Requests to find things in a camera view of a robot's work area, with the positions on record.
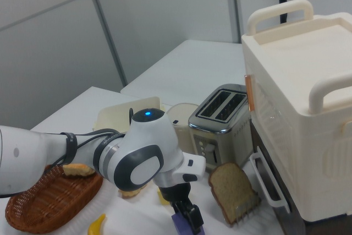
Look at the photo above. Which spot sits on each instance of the silver two-slot toaster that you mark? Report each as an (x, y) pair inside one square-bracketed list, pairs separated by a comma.
[(220, 125)]

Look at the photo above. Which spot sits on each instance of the purple cube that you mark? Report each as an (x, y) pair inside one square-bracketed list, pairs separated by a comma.
[(180, 225)]

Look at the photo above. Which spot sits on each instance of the small cream lidded bin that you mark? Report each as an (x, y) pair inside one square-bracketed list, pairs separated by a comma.
[(181, 133)]

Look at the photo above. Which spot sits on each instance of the brown bread slice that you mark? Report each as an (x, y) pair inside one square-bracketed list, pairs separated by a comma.
[(229, 185)]

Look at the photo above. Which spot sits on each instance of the yellow toy banana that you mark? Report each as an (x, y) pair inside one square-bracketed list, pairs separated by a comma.
[(96, 225)]

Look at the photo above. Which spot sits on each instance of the brown wicker basket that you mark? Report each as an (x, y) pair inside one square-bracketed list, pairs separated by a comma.
[(52, 202)]

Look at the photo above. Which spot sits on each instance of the cream rectangular plastic bin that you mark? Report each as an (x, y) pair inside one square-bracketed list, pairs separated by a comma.
[(115, 116)]

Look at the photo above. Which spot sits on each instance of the small golden bread loaf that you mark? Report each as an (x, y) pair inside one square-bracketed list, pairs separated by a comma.
[(78, 169)]

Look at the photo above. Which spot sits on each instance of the white paper plate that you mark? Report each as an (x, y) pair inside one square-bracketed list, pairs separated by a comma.
[(108, 202)]

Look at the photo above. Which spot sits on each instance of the clear plastic fork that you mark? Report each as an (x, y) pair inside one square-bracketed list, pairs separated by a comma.
[(244, 207)]

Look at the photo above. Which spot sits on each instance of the yellow cube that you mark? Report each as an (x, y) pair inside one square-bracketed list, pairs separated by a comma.
[(162, 197)]

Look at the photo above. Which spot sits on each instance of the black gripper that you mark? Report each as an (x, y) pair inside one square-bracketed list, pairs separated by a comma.
[(176, 192)]

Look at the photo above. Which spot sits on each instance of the cream toy kitchen cabinet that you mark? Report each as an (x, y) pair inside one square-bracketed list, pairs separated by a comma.
[(302, 103)]

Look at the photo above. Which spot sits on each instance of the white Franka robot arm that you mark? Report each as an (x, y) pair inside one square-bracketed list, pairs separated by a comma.
[(148, 138)]

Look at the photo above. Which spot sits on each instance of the twisted striped bread roll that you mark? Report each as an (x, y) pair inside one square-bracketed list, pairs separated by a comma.
[(132, 192)]

